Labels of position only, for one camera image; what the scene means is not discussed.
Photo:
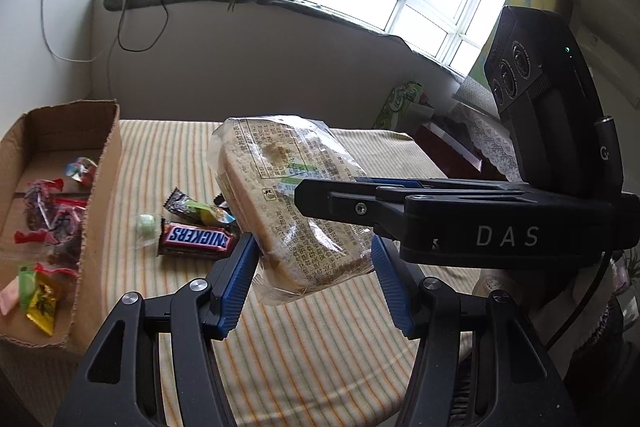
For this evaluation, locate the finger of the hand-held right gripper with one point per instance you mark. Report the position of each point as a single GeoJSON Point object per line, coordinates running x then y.
{"type": "Point", "coordinates": [450, 189]}
{"type": "Point", "coordinates": [345, 207]}

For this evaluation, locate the dark wooden cabinet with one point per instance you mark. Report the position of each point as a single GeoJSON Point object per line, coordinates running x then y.
{"type": "Point", "coordinates": [445, 142]}

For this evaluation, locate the pink candy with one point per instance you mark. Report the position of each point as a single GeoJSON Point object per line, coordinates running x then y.
{"type": "Point", "coordinates": [6, 301]}

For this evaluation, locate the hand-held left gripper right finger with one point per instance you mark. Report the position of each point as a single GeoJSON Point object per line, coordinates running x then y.
{"type": "Point", "coordinates": [395, 297]}

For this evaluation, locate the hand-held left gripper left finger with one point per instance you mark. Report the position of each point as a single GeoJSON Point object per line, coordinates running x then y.
{"type": "Point", "coordinates": [235, 292]}

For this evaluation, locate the yellow candy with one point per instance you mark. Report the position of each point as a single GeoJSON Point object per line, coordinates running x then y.
{"type": "Point", "coordinates": [44, 302]}

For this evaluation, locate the cardboard box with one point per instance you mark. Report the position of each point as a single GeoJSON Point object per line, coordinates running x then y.
{"type": "Point", "coordinates": [95, 207]}

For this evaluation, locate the small shiny candy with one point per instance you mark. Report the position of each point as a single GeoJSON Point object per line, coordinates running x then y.
{"type": "Point", "coordinates": [80, 169]}

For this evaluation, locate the white lace cloth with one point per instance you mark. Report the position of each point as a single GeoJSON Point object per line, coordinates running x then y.
{"type": "Point", "coordinates": [490, 132]}

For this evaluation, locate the pale green round candy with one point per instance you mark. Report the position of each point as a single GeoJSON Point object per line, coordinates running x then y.
{"type": "Point", "coordinates": [146, 227]}

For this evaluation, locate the green printed bag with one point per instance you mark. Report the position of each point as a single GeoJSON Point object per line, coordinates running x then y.
{"type": "Point", "coordinates": [400, 104]}

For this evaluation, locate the sliced bread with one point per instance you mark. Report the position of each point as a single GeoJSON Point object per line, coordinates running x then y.
{"type": "Point", "coordinates": [260, 187]}

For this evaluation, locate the black wrapped candy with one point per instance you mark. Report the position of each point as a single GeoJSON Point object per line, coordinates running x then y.
{"type": "Point", "coordinates": [180, 203]}

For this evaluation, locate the striped tablecloth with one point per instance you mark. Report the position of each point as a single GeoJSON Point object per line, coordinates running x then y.
{"type": "Point", "coordinates": [310, 357]}

